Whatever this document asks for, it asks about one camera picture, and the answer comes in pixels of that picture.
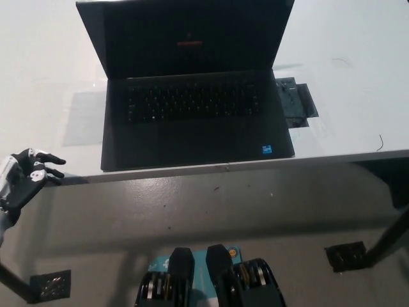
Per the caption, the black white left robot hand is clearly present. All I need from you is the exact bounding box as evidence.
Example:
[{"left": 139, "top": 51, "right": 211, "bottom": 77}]
[{"left": 0, "top": 148, "right": 67, "bottom": 221}]

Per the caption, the black laptop with grey lid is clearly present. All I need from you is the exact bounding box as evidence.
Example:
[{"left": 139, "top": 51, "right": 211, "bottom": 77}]
[{"left": 75, "top": 0, "right": 295, "bottom": 173}]

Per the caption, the black tape patch on desk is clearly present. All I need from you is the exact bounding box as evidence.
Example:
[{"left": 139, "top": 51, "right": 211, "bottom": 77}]
[{"left": 275, "top": 77, "right": 320, "bottom": 129}]

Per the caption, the black metal table leg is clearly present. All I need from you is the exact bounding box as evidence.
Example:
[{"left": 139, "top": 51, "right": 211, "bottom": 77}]
[
  {"left": 0, "top": 260, "right": 36, "bottom": 304},
  {"left": 366, "top": 204, "right": 409, "bottom": 269}
]

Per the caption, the black floor tape patch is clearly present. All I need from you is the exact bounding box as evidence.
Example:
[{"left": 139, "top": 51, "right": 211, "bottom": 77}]
[
  {"left": 324, "top": 241, "right": 367, "bottom": 273},
  {"left": 29, "top": 269, "right": 72, "bottom": 303}
]

